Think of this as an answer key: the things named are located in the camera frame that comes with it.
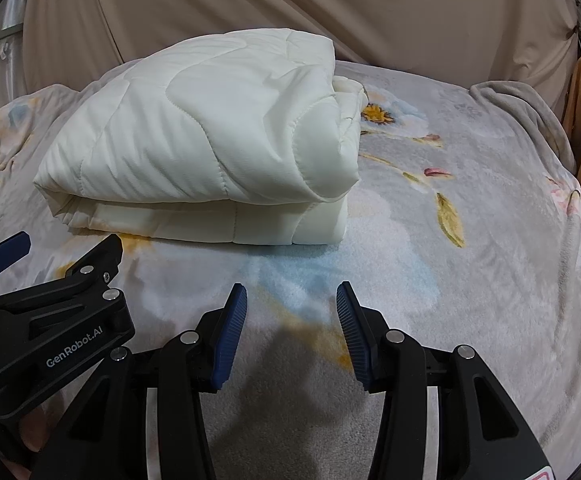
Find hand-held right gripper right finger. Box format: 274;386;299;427
335;281;546;480

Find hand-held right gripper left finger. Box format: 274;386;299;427
33;282;248;480

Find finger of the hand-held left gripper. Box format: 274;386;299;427
59;233;124;288
0;231;32;293

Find white quilted comforter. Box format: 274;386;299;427
33;29;367;247

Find floral fleece blanket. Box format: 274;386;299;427
0;60;581;480

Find beige curtain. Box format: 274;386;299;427
20;0;581;103

